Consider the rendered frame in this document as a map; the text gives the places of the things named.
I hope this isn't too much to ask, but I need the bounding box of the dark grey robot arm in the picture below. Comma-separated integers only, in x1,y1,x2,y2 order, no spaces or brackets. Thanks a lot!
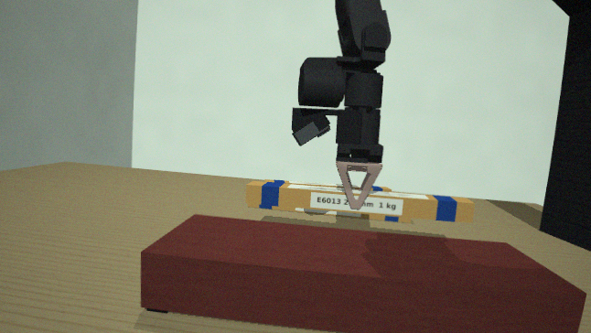
292,0,391,146

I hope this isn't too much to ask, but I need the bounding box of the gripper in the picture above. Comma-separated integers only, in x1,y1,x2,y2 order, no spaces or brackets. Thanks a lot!
336,108,383,209

